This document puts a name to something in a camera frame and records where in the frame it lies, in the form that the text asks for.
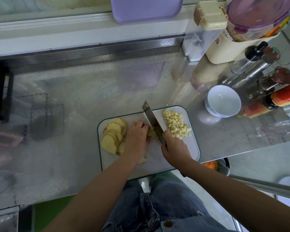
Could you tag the clear container cream lid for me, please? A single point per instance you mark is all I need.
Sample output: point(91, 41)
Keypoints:
point(202, 36)

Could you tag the white cutting board green rim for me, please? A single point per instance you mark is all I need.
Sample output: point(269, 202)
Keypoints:
point(191, 147)

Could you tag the pile of diced potato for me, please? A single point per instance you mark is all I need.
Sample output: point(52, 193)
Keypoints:
point(176, 123)

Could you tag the metal bowl with scraps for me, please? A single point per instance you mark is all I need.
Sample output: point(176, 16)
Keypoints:
point(217, 165)

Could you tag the cream plastic canister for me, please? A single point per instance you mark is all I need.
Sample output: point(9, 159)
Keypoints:
point(225, 51)

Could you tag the black metal rack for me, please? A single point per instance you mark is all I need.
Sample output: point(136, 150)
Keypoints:
point(5, 94)

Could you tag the purple plastic cutting board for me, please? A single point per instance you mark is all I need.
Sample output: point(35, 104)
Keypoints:
point(147, 8)

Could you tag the person's left forearm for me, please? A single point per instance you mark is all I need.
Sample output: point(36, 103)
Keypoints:
point(89, 200)

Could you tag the person's blue jeans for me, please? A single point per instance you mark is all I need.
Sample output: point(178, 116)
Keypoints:
point(140, 212)

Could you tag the steel bin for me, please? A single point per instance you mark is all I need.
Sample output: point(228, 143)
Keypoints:
point(4, 219)

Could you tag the green mat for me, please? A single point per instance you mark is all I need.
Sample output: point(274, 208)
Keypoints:
point(51, 212)

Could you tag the steel cleaver knife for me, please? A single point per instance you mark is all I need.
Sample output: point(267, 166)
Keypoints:
point(152, 120)

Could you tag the person's right forearm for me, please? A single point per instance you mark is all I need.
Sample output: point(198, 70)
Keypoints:
point(244, 198)

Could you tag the steel shaker brown cap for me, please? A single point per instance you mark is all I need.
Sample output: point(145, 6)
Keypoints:
point(257, 67)

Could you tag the glass bottle black cap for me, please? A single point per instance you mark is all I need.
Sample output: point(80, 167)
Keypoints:
point(251, 55)

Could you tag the sauce bottle red label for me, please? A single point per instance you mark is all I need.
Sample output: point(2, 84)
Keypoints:
point(287, 95)

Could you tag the glass jar red lid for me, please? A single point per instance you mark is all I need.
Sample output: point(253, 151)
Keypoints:
point(281, 77)

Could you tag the person's left hand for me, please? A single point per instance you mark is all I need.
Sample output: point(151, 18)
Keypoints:
point(136, 142)

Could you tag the person's right hand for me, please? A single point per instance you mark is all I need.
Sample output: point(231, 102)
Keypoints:
point(176, 151)

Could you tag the white bowl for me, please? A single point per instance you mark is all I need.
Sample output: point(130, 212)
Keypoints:
point(223, 101)

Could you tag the purple lid food container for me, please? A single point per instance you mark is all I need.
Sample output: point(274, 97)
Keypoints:
point(258, 16)

